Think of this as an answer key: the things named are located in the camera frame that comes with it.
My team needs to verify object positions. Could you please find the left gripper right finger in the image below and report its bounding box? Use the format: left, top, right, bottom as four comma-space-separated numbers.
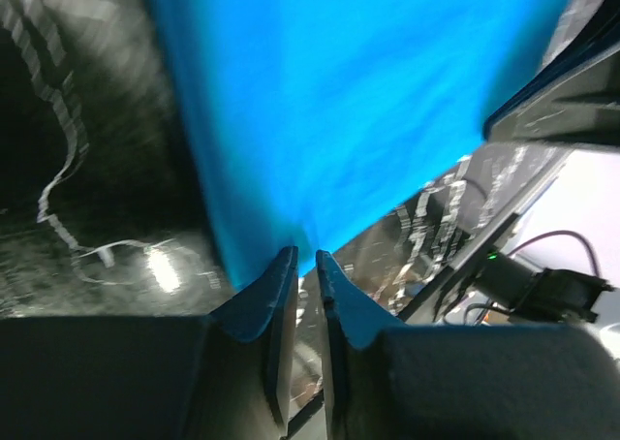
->
316, 251, 619, 439

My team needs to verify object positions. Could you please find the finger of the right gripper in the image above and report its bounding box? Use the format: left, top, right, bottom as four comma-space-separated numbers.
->
482, 23, 619, 138

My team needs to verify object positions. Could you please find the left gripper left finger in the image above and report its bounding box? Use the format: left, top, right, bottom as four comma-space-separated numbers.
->
1, 247, 298, 439

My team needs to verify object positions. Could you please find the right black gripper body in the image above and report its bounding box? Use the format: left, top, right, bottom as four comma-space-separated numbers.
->
508, 47, 619, 144

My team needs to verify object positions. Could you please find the blue t shirt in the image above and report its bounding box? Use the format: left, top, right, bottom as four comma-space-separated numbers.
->
149, 0, 570, 288

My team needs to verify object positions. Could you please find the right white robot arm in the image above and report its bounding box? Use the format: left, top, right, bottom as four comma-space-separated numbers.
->
477, 20, 619, 323

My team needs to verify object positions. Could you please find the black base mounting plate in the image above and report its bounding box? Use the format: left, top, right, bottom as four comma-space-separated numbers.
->
390, 146, 569, 325

